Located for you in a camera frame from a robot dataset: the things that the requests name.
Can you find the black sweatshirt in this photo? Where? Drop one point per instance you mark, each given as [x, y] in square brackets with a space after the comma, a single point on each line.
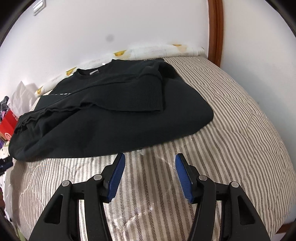
[104, 129]

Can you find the red paper bag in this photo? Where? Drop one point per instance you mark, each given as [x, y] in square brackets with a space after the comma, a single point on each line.
[8, 122]

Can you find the striped grey bed quilt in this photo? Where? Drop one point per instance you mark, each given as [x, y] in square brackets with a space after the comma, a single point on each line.
[231, 115]

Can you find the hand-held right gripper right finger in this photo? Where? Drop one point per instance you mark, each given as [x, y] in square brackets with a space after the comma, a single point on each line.
[183, 178]

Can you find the brown wooden door frame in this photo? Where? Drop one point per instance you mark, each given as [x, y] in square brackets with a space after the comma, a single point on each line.
[215, 27]

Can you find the white patterned pillow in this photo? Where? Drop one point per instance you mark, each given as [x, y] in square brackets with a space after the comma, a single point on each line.
[150, 49]

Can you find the white floral quilt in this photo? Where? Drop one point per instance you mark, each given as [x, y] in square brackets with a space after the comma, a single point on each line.
[2, 151]

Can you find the grey plaid cloth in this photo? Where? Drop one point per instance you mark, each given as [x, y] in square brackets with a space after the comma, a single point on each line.
[3, 105]

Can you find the white plastic bag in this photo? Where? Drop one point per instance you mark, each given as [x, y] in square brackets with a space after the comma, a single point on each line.
[22, 97]

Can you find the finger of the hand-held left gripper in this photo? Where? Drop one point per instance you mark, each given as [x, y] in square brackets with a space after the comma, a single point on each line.
[5, 164]

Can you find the white light switch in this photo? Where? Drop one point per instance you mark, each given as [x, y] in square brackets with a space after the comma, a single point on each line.
[38, 7]

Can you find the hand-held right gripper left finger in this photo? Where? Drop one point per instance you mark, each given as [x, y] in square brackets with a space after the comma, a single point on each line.
[115, 178]

